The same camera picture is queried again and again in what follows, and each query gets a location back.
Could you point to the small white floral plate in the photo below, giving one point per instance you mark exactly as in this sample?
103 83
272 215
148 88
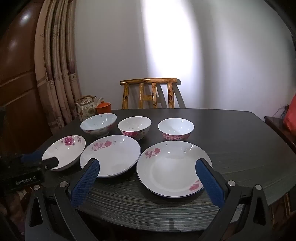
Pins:
67 153

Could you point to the dark wooden side table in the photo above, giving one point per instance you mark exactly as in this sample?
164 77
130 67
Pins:
277 129

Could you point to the large blue-rimmed floral plate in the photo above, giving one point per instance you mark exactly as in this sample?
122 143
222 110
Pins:
171 169

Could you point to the red plastic bag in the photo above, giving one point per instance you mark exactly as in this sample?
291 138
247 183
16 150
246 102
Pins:
291 115

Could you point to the medium blue-rimmed floral plate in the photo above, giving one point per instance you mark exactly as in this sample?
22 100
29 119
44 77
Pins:
115 155

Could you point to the floral ceramic teapot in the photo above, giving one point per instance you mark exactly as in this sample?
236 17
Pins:
86 109

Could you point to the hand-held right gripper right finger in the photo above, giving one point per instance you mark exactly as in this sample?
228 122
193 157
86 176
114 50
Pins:
209 183

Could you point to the pink floral bowl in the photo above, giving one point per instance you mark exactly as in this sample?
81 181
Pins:
175 127
134 126

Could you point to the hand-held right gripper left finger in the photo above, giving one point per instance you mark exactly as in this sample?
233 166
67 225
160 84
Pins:
85 183

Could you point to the beige patterned curtain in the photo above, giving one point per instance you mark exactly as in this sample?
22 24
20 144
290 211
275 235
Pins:
57 69

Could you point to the orange lidded tea cup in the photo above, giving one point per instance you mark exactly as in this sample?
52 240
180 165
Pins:
103 109

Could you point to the brown wooden door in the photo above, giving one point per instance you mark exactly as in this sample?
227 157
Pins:
18 81

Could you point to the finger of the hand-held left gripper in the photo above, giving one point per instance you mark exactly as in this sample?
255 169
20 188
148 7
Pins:
50 163
32 157

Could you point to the large pale blue bowl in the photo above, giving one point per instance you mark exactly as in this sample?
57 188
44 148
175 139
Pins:
98 122

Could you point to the wooden chair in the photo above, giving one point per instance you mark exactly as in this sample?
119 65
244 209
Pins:
148 81

